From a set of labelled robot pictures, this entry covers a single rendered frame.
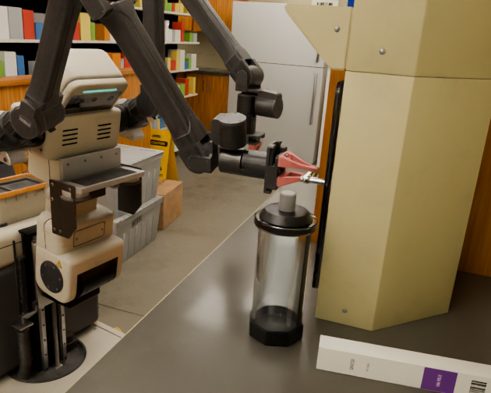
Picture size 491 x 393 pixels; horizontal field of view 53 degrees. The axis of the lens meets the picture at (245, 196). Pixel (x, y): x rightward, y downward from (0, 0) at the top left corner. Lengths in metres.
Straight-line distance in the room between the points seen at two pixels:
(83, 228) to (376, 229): 0.95
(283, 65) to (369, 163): 5.10
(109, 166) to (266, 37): 4.61
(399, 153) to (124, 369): 0.57
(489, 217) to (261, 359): 0.67
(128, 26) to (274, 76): 5.00
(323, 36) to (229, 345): 0.55
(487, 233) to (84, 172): 1.07
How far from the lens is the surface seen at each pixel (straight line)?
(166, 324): 0.96
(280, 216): 0.81
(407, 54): 0.86
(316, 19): 0.87
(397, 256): 0.95
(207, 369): 0.85
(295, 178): 1.00
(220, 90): 6.37
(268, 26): 6.00
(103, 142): 1.56
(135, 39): 1.04
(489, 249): 1.32
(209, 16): 1.43
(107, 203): 3.10
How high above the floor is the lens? 1.46
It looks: 18 degrees down
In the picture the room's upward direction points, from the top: 4 degrees clockwise
